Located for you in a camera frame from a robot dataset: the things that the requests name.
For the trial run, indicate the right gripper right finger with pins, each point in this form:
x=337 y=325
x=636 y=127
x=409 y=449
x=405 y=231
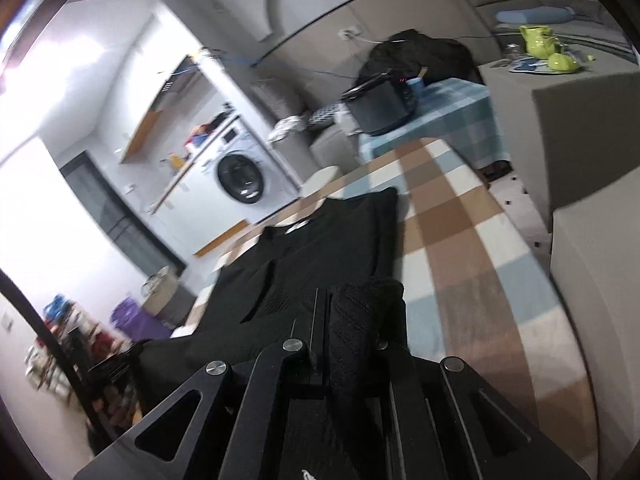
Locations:
x=389 y=315

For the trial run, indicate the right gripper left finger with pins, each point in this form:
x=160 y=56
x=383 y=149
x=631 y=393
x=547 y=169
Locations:
x=308 y=343

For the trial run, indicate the black knit garment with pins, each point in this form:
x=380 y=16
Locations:
x=267 y=292

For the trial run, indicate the white cloth on sofa arm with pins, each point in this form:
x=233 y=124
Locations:
x=286 y=126

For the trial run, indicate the black clothes pile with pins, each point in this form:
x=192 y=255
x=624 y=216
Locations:
x=410 y=54

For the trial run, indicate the checkered plaid tablecloth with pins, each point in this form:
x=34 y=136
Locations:
x=474 y=289

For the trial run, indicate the woven laundry basket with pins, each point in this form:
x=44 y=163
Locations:
x=166 y=299

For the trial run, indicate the round white stool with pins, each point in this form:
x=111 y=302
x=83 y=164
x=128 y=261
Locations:
x=320 y=179

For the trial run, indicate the purple cloth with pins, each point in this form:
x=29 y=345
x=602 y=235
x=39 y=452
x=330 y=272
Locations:
x=136 y=323

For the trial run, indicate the white washing machine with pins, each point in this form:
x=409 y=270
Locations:
x=241 y=177

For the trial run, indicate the shoe rack with shoes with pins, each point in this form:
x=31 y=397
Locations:
x=99 y=357

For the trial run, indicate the houndstooth pillow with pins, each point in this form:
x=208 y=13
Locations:
x=323 y=117

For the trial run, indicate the black rice cooker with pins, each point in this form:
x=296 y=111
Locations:
x=381 y=104

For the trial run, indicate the white kitchen cabinet counter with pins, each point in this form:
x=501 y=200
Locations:
x=174 y=146

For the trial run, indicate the teal checkered small tablecloth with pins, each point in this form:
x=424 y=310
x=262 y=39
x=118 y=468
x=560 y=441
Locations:
x=457 y=111

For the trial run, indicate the grey sofa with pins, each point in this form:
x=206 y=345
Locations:
x=307 y=152

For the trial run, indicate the grey cabinet box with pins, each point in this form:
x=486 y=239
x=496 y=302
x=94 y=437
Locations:
x=568 y=135

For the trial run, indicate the green teapot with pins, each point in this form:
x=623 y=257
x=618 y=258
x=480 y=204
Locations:
x=539 y=41

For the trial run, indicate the wall power socket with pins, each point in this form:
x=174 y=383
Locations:
x=350 y=33

